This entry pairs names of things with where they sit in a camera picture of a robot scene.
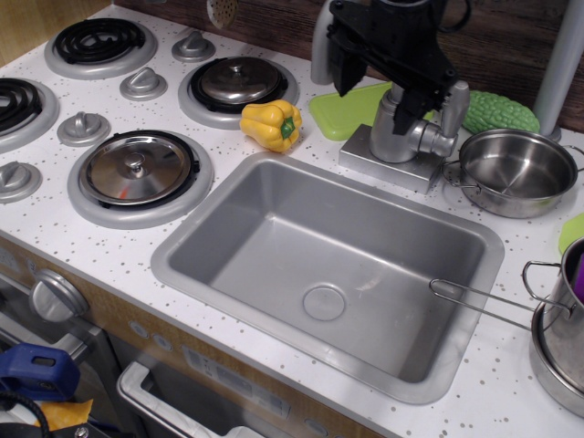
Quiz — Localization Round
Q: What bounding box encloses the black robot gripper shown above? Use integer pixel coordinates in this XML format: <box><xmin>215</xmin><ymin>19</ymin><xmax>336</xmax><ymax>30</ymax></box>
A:
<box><xmin>328</xmin><ymin>1</ymin><xmax>457</xmax><ymax>136</ymax></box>

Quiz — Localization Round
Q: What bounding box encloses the silver toy faucet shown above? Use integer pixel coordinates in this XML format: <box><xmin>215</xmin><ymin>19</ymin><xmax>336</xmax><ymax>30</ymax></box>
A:
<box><xmin>311</xmin><ymin>1</ymin><xmax>472</xmax><ymax>193</ymax></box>

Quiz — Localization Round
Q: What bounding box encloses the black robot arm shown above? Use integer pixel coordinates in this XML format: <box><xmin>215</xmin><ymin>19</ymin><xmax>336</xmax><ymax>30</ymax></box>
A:
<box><xmin>328</xmin><ymin>1</ymin><xmax>458</xmax><ymax>135</ymax></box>

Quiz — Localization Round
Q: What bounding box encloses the green plastic cutting board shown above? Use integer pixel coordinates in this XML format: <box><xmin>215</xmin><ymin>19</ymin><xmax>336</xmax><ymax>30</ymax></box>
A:
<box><xmin>308</xmin><ymin>81</ymin><xmax>436</xmax><ymax>141</ymax></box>

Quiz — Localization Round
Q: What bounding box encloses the green toy bitter melon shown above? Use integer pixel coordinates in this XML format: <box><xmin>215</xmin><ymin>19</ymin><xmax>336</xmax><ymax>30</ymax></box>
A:
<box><xmin>463</xmin><ymin>90</ymin><xmax>540</xmax><ymax>134</ymax></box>

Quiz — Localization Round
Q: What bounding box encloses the yellow toy bell pepper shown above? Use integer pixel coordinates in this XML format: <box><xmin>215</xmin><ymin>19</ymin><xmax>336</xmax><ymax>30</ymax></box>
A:
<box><xmin>239</xmin><ymin>99</ymin><xmax>302</xmax><ymax>152</ymax></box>

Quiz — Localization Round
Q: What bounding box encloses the steel lid on back burner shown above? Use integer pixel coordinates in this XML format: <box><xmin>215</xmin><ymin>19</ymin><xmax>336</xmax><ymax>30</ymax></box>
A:
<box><xmin>199</xmin><ymin>57</ymin><xmax>282</xmax><ymax>104</ymax></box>

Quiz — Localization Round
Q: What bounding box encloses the steel lid on burner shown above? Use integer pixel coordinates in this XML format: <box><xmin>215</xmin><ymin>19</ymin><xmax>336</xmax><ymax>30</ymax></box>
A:
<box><xmin>79</xmin><ymin>130</ymin><xmax>199</xmax><ymax>206</ymax></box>
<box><xmin>199</xmin><ymin>57</ymin><xmax>282</xmax><ymax>104</ymax></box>

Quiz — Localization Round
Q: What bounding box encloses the grey stove knob top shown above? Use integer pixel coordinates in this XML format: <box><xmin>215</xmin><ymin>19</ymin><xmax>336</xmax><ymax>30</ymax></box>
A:
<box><xmin>172</xmin><ymin>31</ymin><xmax>215</xmax><ymax>63</ymax></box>

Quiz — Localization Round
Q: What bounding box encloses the grey stove knob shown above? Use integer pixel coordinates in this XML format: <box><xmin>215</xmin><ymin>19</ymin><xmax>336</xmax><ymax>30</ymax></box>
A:
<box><xmin>1</xmin><ymin>162</ymin><xmax>43</xmax><ymax>204</ymax></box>
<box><xmin>172</xmin><ymin>31</ymin><xmax>215</xmax><ymax>63</ymax></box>
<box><xmin>57</xmin><ymin>111</ymin><xmax>110</xmax><ymax>147</ymax></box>
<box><xmin>120</xmin><ymin>67</ymin><xmax>168</xmax><ymax>101</ymax></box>

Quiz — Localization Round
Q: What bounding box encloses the grey sink basin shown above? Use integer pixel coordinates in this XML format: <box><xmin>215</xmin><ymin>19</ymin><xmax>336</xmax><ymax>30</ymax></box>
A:
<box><xmin>151</xmin><ymin>152</ymin><xmax>504</xmax><ymax>404</ymax></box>

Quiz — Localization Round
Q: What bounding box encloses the grey vertical pole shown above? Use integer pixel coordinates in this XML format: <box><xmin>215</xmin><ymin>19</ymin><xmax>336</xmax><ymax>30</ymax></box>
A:
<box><xmin>533</xmin><ymin>0</ymin><xmax>583</xmax><ymax>141</ymax></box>

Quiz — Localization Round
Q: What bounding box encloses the front right stove burner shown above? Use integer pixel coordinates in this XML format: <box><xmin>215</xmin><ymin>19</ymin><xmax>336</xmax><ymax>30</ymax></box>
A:
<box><xmin>68</xmin><ymin>130</ymin><xmax>214</xmax><ymax>230</ymax></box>

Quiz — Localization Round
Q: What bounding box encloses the light green toy item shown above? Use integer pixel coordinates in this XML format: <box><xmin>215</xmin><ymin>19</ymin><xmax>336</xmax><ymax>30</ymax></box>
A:
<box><xmin>558</xmin><ymin>213</ymin><xmax>584</xmax><ymax>254</ymax></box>

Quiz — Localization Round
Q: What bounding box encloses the steel lid on front burner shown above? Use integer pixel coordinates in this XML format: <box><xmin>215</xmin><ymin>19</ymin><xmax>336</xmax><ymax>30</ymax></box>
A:
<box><xmin>79</xmin><ymin>130</ymin><xmax>199</xmax><ymax>206</ymax></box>

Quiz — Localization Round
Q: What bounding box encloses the purple toy item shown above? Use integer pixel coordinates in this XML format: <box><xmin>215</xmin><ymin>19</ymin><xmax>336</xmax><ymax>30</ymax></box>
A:
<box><xmin>572</xmin><ymin>255</ymin><xmax>584</xmax><ymax>303</ymax></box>

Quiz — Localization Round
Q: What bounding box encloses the back left coil burner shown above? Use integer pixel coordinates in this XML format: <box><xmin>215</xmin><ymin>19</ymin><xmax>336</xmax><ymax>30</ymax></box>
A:
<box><xmin>44</xmin><ymin>18</ymin><xmax>158</xmax><ymax>80</ymax></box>

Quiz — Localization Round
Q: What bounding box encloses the coil burner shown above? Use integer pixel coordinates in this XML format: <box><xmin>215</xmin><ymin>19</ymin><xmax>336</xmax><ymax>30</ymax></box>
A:
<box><xmin>1</xmin><ymin>78</ymin><xmax>59</xmax><ymax>154</ymax></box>
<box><xmin>44</xmin><ymin>18</ymin><xmax>158</xmax><ymax>80</ymax></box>

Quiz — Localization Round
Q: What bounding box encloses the tall steel pot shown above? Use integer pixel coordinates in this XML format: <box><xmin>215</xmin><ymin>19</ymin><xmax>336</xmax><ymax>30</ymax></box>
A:
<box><xmin>522</xmin><ymin>238</ymin><xmax>583</xmax><ymax>373</ymax></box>

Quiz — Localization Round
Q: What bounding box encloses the front left coil burner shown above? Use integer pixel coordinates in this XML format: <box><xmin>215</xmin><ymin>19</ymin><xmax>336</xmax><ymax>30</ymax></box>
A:
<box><xmin>1</xmin><ymin>78</ymin><xmax>59</xmax><ymax>154</ymax></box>

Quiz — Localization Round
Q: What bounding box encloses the grey stove knob bottom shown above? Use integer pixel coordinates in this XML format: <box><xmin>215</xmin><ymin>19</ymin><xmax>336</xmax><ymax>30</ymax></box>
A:
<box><xmin>1</xmin><ymin>162</ymin><xmax>43</xmax><ymax>204</ymax></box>

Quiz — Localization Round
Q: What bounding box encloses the grey oven dial knob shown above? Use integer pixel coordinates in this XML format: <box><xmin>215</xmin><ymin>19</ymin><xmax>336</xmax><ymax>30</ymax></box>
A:
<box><xmin>28</xmin><ymin>269</ymin><xmax>89</xmax><ymax>323</ymax></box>

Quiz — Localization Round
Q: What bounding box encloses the blue clamp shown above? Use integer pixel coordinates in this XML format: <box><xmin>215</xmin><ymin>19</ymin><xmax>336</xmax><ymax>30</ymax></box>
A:
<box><xmin>1</xmin><ymin>343</ymin><xmax>80</xmax><ymax>402</ymax></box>

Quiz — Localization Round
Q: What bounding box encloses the yellow tape piece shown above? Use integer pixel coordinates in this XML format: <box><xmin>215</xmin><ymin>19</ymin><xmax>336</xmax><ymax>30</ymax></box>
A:
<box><xmin>40</xmin><ymin>399</ymin><xmax>94</xmax><ymax>432</ymax></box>

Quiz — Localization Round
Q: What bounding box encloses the steel bowl pot with handles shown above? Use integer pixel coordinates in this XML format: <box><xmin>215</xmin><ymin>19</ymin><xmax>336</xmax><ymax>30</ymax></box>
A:
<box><xmin>441</xmin><ymin>129</ymin><xmax>583</xmax><ymax>219</ymax></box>

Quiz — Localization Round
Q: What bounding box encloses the steel pan with wire handle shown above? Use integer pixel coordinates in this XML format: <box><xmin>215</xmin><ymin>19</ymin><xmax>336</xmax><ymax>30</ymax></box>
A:
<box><xmin>429</xmin><ymin>278</ymin><xmax>583</xmax><ymax>418</ymax></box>

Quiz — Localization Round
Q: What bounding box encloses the silver oven door handle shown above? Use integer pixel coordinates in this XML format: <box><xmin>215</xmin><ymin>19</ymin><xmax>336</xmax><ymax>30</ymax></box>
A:
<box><xmin>116</xmin><ymin>360</ymin><xmax>256</xmax><ymax>438</ymax></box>

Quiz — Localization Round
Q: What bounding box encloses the black cable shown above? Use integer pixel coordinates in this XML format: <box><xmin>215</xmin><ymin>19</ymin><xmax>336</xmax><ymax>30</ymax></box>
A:
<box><xmin>0</xmin><ymin>390</ymin><xmax>58</xmax><ymax>433</ymax></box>

